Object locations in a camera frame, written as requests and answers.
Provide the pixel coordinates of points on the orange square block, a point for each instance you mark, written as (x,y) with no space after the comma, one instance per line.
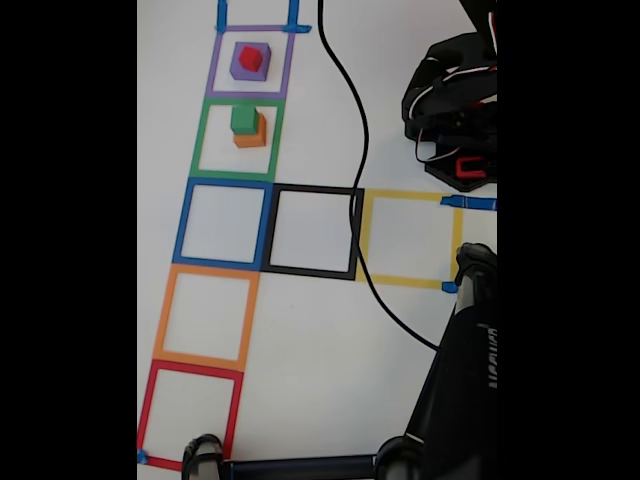
(250,141)

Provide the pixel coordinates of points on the green cube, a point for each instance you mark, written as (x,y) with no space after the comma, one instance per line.
(244,120)

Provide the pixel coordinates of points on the purple square block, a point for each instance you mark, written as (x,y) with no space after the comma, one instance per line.
(250,75)

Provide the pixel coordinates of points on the small red cube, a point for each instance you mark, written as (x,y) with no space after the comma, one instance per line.
(251,57)

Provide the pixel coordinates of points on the small blue tape piece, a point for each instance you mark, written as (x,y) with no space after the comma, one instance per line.
(449,287)
(142,456)

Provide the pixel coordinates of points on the long blue tape strip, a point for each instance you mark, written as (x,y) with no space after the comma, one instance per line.
(475,203)

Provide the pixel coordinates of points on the black tripod stand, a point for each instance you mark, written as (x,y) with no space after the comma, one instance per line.
(450,400)

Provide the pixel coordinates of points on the black square frame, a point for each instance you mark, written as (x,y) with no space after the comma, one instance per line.
(310,189)

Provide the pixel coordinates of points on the yellow square frame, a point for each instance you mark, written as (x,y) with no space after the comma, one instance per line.
(400,194)

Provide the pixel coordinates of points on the blue square frame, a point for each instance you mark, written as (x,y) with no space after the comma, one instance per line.
(181,225)

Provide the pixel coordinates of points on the green square frame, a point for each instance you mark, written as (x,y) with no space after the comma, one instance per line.
(197,145)

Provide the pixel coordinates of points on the orange square frame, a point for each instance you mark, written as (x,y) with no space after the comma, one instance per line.
(162,320)

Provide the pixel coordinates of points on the purple square frame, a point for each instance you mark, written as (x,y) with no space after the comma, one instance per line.
(212,65)

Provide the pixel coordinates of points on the red square frame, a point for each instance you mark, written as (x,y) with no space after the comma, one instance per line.
(146,410)

